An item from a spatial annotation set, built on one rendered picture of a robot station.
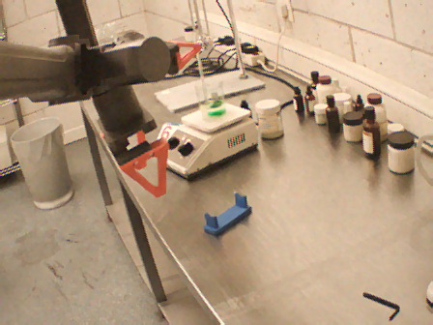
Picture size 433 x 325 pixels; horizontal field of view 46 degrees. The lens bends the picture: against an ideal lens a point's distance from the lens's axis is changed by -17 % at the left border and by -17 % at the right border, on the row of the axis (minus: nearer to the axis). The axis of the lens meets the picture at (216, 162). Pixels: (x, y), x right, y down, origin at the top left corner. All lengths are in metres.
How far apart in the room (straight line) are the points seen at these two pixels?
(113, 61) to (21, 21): 3.03
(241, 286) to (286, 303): 0.09
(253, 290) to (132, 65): 0.43
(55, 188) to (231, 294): 2.16
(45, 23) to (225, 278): 2.92
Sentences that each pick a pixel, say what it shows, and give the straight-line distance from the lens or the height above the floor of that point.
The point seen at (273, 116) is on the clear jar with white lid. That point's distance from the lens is 1.38.
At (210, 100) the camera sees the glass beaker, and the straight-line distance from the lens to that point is 1.30.
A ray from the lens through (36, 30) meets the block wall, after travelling 3.68.
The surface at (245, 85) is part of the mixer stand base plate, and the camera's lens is 1.77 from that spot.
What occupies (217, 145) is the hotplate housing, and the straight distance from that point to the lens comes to 1.29.
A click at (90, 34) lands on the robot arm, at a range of 1.07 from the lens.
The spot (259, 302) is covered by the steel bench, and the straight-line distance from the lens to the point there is 0.89.
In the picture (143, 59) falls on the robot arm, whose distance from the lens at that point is 0.66.
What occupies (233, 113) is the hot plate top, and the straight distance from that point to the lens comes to 1.34.
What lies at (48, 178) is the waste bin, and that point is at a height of 0.18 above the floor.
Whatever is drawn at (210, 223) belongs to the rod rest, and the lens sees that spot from 1.07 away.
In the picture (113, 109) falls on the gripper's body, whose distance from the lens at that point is 0.73.
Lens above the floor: 1.32
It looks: 25 degrees down
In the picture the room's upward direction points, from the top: 10 degrees counter-clockwise
